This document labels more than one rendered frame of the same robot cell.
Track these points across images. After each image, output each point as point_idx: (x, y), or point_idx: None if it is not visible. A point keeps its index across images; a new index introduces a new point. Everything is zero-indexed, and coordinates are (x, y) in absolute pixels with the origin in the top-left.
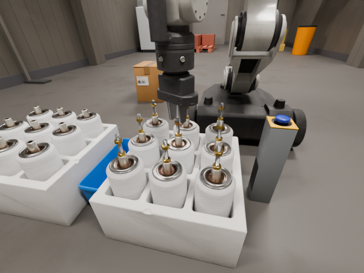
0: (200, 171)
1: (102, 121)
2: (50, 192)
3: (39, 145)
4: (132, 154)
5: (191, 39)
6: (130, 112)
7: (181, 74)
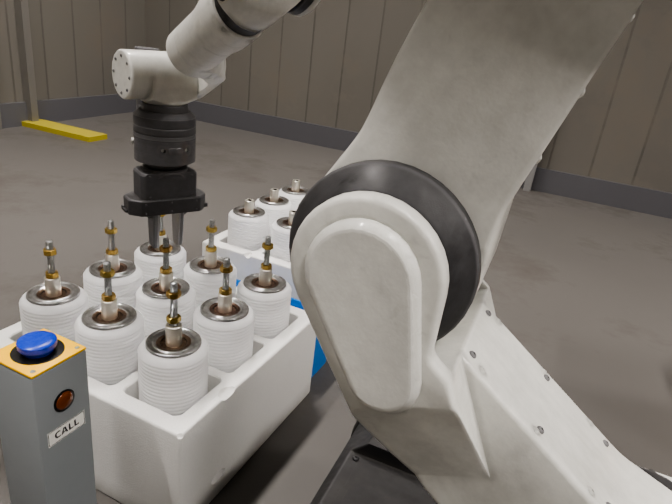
0: (75, 284)
1: (517, 336)
2: (204, 249)
3: (258, 212)
4: (173, 252)
5: (135, 119)
6: (583, 385)
7: (146, 165)
